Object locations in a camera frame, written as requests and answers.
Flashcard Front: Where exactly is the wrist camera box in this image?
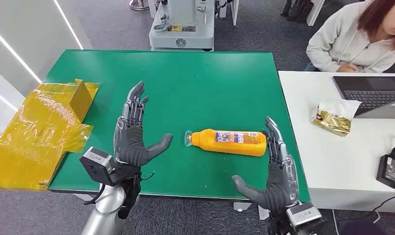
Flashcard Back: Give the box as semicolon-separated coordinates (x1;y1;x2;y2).
286;201;323;232
79;146;116;187

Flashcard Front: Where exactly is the white table foot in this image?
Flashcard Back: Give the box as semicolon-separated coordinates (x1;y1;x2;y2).
233;202;252;212

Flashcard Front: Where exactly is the grey wheeled machine base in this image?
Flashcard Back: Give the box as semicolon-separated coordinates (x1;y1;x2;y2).
148;0;215;52

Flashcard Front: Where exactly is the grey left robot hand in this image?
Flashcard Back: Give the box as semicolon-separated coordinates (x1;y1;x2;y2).
113;81;174;167

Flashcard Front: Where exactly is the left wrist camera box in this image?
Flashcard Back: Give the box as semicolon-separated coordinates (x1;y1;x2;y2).
79;146;116;187

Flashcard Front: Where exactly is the dark grey laptop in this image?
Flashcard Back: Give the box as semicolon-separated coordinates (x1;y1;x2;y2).
332;75;395;119

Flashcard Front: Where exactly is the person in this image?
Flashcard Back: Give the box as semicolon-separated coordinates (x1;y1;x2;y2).
304;0;395;73

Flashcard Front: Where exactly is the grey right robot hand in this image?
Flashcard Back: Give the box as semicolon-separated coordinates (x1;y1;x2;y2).
231;117;299;212

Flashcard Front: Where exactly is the chrome chair base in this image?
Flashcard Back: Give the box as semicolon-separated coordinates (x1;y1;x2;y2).
129;0;150;11

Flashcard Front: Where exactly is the gold snack packet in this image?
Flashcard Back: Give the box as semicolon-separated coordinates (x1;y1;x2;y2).
311;98;362;137

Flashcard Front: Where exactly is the person's hand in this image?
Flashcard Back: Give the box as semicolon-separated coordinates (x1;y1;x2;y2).
336;63;359;73

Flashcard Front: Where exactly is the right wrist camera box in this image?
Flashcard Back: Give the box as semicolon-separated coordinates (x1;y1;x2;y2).
286;201;323;232

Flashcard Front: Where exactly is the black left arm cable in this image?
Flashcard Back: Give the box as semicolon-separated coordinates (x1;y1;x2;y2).
83;184;106;206

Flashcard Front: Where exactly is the orange plastic bottle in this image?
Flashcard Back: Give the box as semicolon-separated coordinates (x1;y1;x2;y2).
184;128;267;158

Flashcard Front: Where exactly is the black power adapter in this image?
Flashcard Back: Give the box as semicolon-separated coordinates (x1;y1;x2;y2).
376;154;395;189

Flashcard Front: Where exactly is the yellow taped cardboard box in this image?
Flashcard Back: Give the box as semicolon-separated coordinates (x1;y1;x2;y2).
0;78;100;191

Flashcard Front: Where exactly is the black adapter cable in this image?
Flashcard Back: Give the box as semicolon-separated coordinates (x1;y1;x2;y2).
335;135;395;225

